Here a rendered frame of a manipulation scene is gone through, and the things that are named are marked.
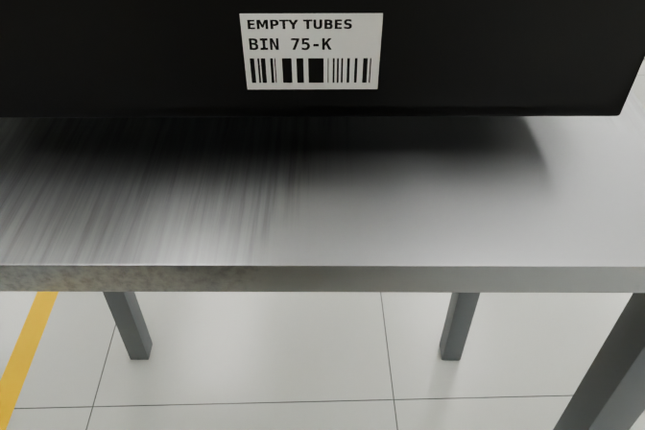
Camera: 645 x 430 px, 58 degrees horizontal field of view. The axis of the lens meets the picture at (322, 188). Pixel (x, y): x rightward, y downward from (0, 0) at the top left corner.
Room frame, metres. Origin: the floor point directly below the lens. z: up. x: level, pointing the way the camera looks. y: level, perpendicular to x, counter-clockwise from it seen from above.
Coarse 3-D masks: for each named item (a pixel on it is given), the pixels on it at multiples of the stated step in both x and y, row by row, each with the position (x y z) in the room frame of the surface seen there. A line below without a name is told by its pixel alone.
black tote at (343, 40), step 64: (0, 0) 0.36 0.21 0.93; (64, 0) 0.36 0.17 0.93; (128, 0) 0.36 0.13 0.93; (192, 0) 0.36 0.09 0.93; (256, 0) 0.37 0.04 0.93; (320, 0) 0.37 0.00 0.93; (384, 0) 0.37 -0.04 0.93; (448, 0) 0.37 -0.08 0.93; (512, 0) 0.37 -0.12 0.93; (576, 0) 0.37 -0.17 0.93; (640, 0) 0.37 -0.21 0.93; (0, 64) 0.36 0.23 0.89; (64, 64) 0.37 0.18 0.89; (128, 64) 0.37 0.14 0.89; (192, 64) 0.37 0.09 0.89; (256, 64) 0.37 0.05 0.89; (320, 64) 0.37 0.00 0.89; (384, 64) 0.37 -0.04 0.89; (448, 64) 0.37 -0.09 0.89; (512, 64) 0.37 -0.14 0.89; (576, 64) 0.37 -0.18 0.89; (640, 64) 0.37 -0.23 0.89
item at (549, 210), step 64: (0, 128) 0.41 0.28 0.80; (64, 128) 0.41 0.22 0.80; (128, 128) 0.41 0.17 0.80; (192, 128) 0.41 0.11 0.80; (256, 128) 0.41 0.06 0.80; (320, 128) 0.41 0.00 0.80; (384, 128) 0.41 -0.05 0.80; (448, 128) 0.41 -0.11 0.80; (512, 128) 0.41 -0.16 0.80; (576, 128) 0.41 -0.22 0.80; (640, 128) 0.41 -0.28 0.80; (0, 192) 0.32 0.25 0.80; (64, 192) 0.32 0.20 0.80; (128, 192) 0.32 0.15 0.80; (192, 192) 0.32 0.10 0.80; (256, 192) 0.32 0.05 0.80; (320, 192) 0.32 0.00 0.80; (384, 192) 0.32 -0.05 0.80; (448, 192) 0.32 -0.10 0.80; (512, 192) 0.32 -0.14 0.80; (576, 192) 0.32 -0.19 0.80; (640, 192) 0.32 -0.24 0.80; (0, 256) 0.26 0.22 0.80; (64, 256) 0.26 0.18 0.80; (128, 256) 0.26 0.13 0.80; (192, 256) 0.26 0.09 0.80; (256, 256) 0.26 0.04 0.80; (320, 256) 0.26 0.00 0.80; (384, 256) 0.26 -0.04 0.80; (448, 256) 0.26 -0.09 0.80; (512, 256) 0.26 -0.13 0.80; (576, 256) 0.26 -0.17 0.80; (640, 256) 0.26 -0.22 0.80; (128, 320) 0.66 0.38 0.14; (448, 320) 0.68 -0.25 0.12; (640, 320) 0.27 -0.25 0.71; (640, 384) 0.25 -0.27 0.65
